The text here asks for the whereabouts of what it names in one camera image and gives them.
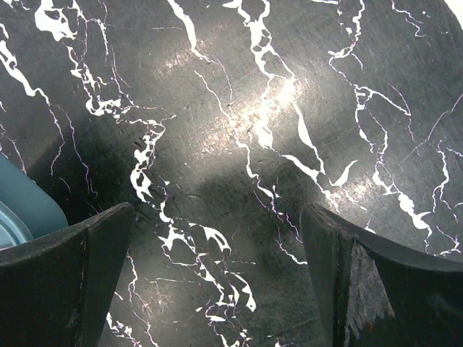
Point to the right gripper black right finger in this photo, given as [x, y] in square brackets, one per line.
[371, 291]

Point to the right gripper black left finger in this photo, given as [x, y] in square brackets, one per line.
[57, 289]

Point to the dark teal divider tray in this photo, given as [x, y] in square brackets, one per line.
[27, 212]

